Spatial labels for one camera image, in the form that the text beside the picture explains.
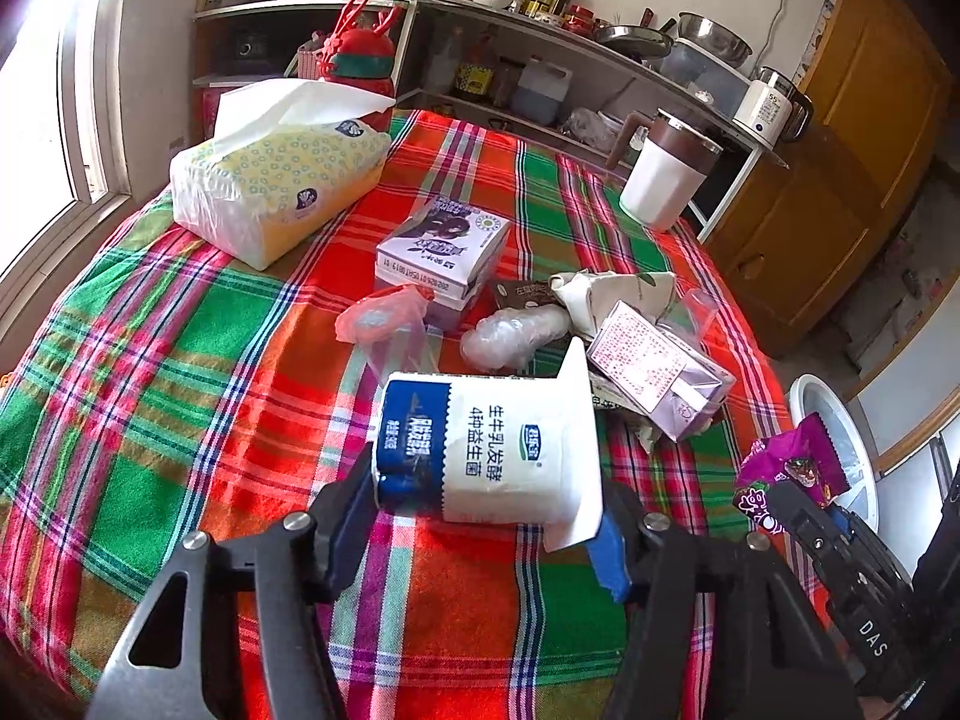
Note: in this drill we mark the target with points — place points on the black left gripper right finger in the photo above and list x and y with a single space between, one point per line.
770 658

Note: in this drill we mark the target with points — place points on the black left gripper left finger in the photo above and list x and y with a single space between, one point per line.
179 656

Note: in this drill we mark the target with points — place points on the purple snack wrapper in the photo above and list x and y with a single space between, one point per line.
805 454

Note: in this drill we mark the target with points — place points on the pink white milk carton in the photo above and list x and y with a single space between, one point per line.
669 381

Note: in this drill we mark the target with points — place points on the clear cup red lid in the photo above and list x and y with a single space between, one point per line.
388 327

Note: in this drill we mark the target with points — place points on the white paper leaf bag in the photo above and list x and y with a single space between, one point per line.
589 297

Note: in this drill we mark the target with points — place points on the small clear plastic cup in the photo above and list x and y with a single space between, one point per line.
702 311

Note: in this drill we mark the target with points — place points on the white trash bin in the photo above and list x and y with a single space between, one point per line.
809 394

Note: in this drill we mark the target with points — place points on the metal kitchen shelf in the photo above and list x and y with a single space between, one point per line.
464 60

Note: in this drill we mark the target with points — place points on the red green plaid tablecloth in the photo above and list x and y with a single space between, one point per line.
171 389

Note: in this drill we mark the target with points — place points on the brown coffee sachet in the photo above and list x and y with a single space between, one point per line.
521 294

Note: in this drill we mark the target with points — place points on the purple milk carton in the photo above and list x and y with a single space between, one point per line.
447 246

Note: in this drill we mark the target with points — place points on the white brown lidded jug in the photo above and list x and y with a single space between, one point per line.
673 163

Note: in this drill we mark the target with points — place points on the yellow tissue pack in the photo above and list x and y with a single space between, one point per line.
286 156

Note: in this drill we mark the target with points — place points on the white electric kettle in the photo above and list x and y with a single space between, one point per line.
773 109

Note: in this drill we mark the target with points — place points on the white plastic jerrycan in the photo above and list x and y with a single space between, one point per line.
540 91

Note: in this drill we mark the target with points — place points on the steel frying pan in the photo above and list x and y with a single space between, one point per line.
636 42

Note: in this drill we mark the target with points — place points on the steel mixing bowl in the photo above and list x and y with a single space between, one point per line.
717 40

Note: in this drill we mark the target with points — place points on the red reindeer water bottle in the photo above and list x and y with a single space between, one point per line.
356 54

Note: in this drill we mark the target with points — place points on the red lidded jar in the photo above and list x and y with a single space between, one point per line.
579 20

